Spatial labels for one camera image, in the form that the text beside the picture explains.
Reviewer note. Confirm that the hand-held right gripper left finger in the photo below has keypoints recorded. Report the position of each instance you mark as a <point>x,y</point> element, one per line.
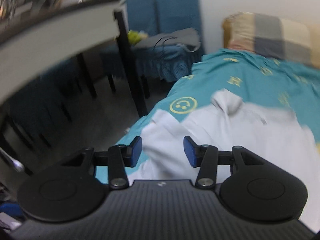
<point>136,153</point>

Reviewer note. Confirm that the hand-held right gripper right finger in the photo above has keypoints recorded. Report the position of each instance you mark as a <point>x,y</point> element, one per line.
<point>190,153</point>

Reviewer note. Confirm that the white t-shirt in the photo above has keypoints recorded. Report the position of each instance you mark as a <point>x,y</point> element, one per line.
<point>250,135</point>

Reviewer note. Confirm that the teal printed bed sheet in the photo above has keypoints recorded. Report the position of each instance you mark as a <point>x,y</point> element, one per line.
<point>212,80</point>

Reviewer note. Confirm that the grey cloth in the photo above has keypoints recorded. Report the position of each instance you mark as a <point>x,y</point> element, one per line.
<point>175,38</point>

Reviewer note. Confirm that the yellow-green plush toy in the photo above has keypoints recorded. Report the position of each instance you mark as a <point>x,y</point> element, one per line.
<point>133,37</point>

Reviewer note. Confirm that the plaid pillow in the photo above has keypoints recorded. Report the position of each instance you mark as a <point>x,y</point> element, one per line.
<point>225,33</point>
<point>275,35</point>

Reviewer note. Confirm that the white table with black legs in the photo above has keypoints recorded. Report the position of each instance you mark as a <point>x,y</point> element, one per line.
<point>50,42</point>

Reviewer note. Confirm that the blue covered chair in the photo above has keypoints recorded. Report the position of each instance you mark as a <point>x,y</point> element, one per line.
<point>140,10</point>
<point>177,5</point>

